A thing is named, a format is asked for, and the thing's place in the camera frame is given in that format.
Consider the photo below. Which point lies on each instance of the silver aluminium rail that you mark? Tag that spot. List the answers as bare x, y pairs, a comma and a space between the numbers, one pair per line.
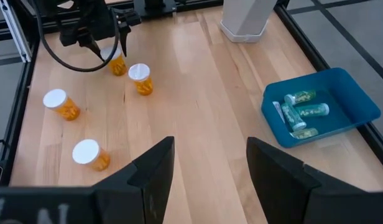
15, 34

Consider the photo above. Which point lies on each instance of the white hexagonal plant pot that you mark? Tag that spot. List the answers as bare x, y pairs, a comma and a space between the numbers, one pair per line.
244, 18

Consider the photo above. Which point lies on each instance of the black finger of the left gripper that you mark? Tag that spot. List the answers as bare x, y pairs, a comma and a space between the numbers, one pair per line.
124, 35
92, 48

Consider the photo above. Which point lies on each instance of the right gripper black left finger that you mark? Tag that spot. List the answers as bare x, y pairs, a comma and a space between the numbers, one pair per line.
141, 189

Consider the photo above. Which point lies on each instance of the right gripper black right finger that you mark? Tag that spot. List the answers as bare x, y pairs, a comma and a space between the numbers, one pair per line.
278, 189

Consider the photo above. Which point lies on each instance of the small clear pill bottle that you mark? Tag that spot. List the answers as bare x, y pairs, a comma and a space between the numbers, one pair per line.
300, 97
312, 109
305, 133
292, 117

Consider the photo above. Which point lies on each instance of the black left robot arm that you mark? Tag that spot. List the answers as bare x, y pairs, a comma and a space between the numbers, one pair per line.
154, 7

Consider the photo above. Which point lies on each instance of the orange white-capped pill bottle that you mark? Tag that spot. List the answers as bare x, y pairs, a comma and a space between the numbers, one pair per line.
117, 67
56, 99
141, 84
85, 152

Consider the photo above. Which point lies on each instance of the blue plastic bin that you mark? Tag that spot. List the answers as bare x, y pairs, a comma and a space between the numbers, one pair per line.
340, 124

